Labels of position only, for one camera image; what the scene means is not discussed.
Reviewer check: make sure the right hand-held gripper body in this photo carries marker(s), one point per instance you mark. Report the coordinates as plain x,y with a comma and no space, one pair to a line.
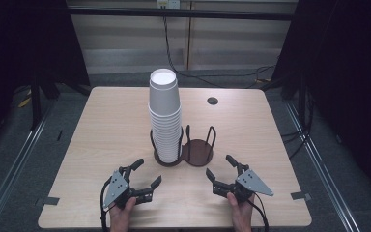
252,183

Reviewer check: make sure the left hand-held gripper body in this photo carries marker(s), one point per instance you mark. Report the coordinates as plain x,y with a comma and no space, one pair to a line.
116,188

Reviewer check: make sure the dark brown double cup holder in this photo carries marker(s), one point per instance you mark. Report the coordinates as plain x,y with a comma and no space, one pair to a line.
199,152

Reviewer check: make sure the stack of white paper cups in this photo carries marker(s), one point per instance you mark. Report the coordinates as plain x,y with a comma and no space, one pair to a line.
167,138

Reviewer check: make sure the person's left hand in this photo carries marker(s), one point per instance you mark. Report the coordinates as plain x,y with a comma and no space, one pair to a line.
120,219

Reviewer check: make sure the person's right hand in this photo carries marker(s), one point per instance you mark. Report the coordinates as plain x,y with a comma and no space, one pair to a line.
242,216

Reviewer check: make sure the grey tape strip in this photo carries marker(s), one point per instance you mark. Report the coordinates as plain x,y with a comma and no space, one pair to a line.
48,201
300,196

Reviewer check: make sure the dark round table grommet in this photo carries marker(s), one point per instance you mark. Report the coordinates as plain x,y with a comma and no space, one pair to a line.
212,101

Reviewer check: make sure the small black floor object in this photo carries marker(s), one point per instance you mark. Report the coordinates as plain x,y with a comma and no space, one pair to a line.
59,135

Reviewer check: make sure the black metal stand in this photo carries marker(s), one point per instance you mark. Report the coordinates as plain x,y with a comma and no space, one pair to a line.
36,106

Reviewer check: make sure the yellow floor object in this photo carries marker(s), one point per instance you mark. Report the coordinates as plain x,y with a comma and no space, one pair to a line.
24,102

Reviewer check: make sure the black curtain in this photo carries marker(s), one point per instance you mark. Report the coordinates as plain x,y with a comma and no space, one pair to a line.
19,48
351,80

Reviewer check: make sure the black horizontal metal bar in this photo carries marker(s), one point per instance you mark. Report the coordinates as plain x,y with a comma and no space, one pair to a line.
125,13

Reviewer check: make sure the metal floor rail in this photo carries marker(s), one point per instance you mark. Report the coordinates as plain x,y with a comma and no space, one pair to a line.
19,161
322,164

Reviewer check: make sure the white wall socket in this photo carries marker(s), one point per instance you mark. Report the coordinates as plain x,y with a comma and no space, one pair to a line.
169,3

